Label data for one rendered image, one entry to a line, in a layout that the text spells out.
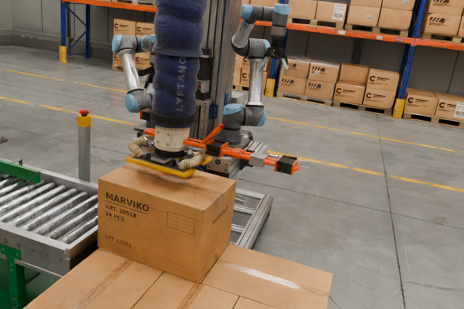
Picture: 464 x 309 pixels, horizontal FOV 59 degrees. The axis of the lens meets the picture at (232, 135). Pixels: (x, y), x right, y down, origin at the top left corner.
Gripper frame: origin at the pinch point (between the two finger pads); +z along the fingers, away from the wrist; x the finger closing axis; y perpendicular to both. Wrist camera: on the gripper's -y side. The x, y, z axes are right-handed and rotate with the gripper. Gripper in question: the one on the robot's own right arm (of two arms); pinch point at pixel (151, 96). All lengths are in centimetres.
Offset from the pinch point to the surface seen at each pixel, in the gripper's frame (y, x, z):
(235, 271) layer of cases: 72, -26, 75
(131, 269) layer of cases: 27, -52, 75
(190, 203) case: 52, -43, 35
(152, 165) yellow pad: 29, -40, 22
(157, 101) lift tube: 26.9, -36.2, -8.7
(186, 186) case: 42, -28, 35
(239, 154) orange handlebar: 68, -29, 11
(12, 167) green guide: -102, -10, 67
